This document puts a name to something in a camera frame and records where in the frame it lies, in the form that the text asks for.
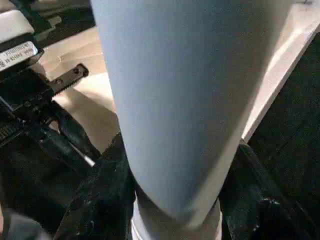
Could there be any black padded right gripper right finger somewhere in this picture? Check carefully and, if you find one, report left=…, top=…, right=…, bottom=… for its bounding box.
left=219, top=138, right=320, bottom=240

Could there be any white plastic table top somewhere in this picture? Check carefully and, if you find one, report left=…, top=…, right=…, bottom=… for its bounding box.
left=32, top=13, right=320, bottom=154

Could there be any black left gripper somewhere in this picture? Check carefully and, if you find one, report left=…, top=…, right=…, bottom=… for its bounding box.
left=0, top=63, right=101, bottom=168

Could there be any black work mat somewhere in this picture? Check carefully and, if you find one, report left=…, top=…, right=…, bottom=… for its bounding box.
left=0, top=0, right=320, bottom=240

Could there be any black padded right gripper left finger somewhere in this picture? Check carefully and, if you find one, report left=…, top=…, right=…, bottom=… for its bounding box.
left=53, top=132, right=138, bottom=240

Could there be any white plastic table leg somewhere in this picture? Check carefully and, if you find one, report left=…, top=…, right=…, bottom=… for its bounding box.
left=89, top=0, right=294, bottom=240

